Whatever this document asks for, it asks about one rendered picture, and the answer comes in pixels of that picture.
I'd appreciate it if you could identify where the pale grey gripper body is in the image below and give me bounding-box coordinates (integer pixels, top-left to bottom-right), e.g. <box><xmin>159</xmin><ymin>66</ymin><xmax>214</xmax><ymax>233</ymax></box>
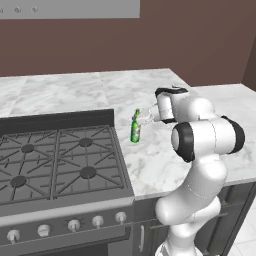
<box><xmin>138</xmin><ymin>102</ymin><xmax>160</xmax><ymax>126</ymax></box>

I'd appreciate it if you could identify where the green beer bottle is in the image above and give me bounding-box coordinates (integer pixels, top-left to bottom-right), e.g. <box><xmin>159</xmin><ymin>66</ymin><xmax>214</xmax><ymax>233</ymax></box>
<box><xmin>129</xmin><ymin>108</ymin><xmax>142</xmax><ymax>145</ymax></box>

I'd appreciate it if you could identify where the dark cabinet door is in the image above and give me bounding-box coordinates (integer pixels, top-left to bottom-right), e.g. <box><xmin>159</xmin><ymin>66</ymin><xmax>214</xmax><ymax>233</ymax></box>
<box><xmin>195</xmin><ymin>181</ymin><xmax>256</xmax><ymax>256</ymax></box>
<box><xmin>133</xmin><ymin>195</ymin><xmax>175</xmax><ymax>256</ymax></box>

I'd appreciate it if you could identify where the grey gas stove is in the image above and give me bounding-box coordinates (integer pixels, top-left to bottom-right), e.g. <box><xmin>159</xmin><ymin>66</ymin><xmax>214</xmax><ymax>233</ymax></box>
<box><xmin>0</xmin><ymin>108</ymin><xmax>136</xmax><ymax>256</ymax></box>

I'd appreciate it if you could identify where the white stove knob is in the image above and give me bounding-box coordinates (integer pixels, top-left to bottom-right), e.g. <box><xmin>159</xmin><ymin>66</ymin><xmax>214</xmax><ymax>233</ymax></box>
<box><xmin>114</xmin><ymin>211</ymin><xmax>128</xmax><ymax>225</ymax></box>
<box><xmin>66</xmin><ymin>218</ymin><xmax>82</xmax><ymax>233</ymax></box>
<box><xmin>6</xmin><ymin>229</ymin><xmax>21</xmax><ymax>245</ymax></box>
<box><xmin>36</xmin><ymin>223</ymin><xmax>52</xmax><ymax>238</ymax></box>
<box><xmin>91</xmin><ymin>214</ymin><xmax>105</xmax><ymax>229</ymax></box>

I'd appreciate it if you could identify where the grey range hood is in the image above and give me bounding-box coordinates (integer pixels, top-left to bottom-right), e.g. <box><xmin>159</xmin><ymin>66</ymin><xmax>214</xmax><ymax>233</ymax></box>
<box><xmin>0</xmin><ymin>0</ymin><xmax>141</xmax><ymax>20</ymax></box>

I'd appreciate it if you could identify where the silver cabinet door handle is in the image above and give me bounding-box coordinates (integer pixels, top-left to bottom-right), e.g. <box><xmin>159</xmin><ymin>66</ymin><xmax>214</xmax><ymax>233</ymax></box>
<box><xmin>138</xmin><ymin>224</ymin><xmax>146</xmax><ymax>253</ymax></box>

